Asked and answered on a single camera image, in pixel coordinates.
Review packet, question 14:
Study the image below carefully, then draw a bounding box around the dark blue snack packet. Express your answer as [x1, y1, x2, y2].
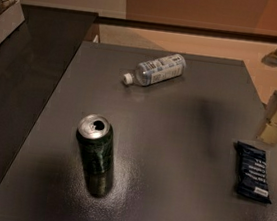
[235, 141, 271, 204]

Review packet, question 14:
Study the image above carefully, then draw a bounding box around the dark side counter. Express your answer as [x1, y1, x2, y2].
[0, 5, 98, 184]

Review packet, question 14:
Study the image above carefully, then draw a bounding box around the clear blue-label plastic bottle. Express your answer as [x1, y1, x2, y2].
[123, 54, 186, 87]

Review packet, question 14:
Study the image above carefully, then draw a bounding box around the green aluminium can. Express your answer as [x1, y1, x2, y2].
[76, 114, 114, 198]

